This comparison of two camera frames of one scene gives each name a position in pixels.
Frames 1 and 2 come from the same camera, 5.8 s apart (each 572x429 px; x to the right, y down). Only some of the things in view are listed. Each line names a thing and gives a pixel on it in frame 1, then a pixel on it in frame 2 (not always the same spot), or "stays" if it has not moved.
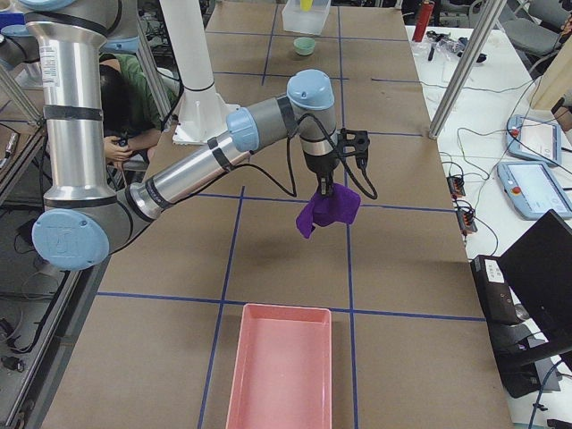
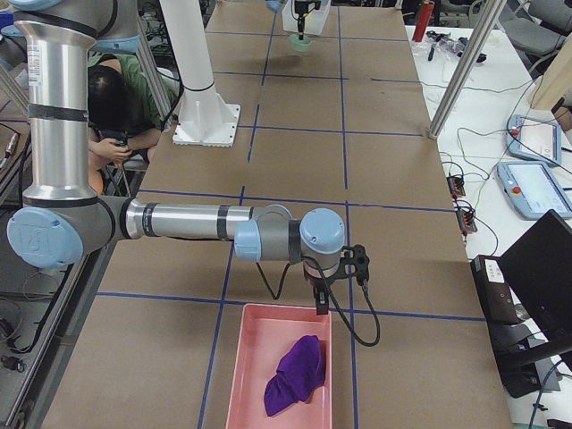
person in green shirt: x=129 y=115 stays
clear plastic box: x=297 y=20 stays
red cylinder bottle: x=424 y=19 stays
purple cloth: x=340 y=206 to x=299 y=372
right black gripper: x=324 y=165 to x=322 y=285
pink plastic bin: x=283 y=371 stays
